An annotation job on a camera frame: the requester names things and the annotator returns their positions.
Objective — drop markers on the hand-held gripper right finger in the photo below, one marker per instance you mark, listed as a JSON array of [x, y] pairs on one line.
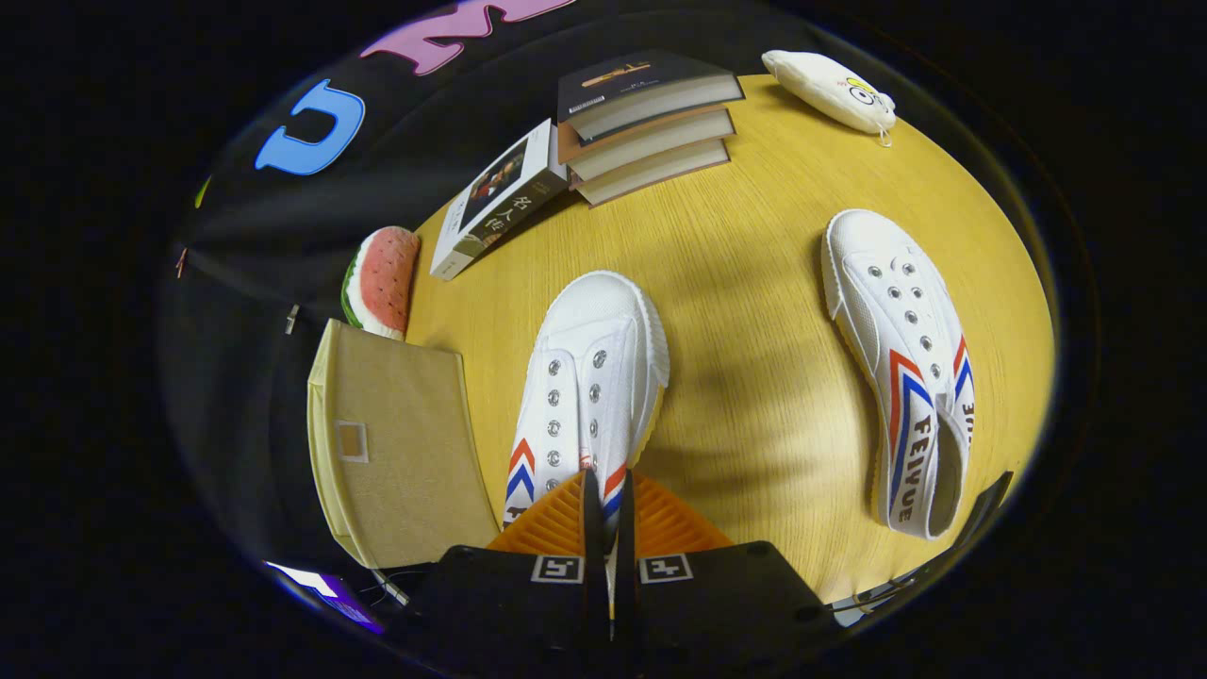
[[626, 566]]

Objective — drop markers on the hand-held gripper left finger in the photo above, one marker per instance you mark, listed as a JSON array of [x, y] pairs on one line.
[[594, 566]]

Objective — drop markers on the white canvas shoe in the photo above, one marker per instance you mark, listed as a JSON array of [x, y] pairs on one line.
[[896, 330], [589, 377]]

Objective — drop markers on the beige fabric storage box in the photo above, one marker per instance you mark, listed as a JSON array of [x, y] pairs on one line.
[[396, 453]]

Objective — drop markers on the open laptop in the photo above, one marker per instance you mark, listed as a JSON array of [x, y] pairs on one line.
[[330, 594]]

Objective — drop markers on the watermelon slice plush toy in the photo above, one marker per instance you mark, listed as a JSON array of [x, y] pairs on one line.
[[387, 278]]

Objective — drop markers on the white portrait cover book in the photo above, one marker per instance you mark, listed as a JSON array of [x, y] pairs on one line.
[[500, 203]]

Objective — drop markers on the white clip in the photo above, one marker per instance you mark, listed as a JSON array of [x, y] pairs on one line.
[[291, 319]]

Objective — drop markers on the thin brown book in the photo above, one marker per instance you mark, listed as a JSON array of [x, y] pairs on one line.
[[660, 174]]

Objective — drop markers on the black cover book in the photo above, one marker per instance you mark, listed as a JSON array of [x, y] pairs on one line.
[[632, 80]]

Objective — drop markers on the pink clip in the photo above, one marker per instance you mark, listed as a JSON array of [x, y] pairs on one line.
[[180, 262]]

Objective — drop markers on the white plush pouch with eyes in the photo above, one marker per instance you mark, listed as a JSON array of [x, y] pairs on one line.
[[830, 90]]

